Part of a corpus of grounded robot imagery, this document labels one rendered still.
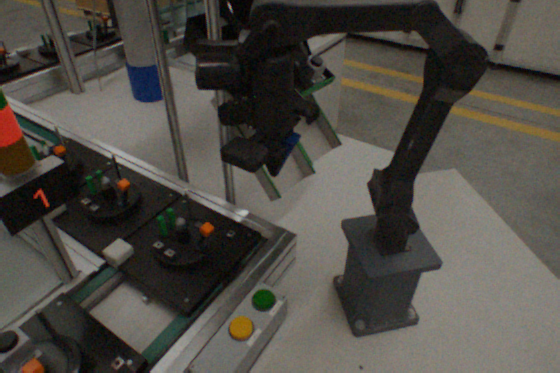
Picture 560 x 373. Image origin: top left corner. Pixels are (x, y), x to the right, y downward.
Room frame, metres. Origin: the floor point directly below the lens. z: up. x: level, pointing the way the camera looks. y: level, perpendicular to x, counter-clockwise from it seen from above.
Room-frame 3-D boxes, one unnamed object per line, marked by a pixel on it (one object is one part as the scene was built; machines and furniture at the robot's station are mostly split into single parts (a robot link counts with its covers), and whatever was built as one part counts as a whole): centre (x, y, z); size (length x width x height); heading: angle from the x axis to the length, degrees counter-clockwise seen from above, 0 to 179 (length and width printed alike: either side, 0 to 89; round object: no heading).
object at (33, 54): (1.74, 1.03, 1.01); 0.24 x 0.24 x 0.13; 57
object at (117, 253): (0.57, 0.20, 1.01); 0.24 x 0.24 x 0.13; 57
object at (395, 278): (0.50, -0.21, 0.96); 0.15 x 0.15 x 0.20; 12
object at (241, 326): (0.38, 0.07, 0.96); 0.04 x 0.04 x 0.02
